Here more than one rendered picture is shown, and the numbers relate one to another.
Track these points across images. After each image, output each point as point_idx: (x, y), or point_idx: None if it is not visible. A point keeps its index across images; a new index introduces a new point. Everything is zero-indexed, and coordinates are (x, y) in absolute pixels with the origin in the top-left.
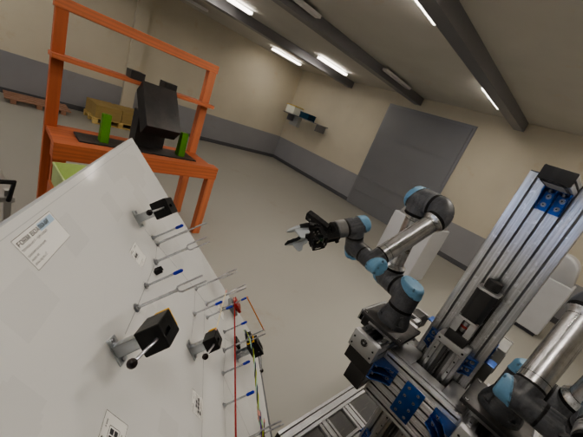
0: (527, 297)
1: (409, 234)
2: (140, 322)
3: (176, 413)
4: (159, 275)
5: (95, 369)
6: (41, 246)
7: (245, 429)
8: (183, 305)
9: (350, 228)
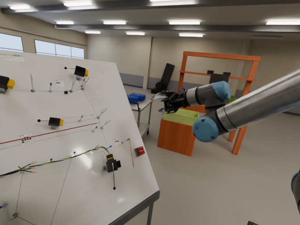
0: None
1: (266, 86)
2: (28, 94)
3: (6, 125)
4: (67, 95)
5: None
6: (8, 57)
7: (59, 192)
8: (73, 113)
9: (197, 92)
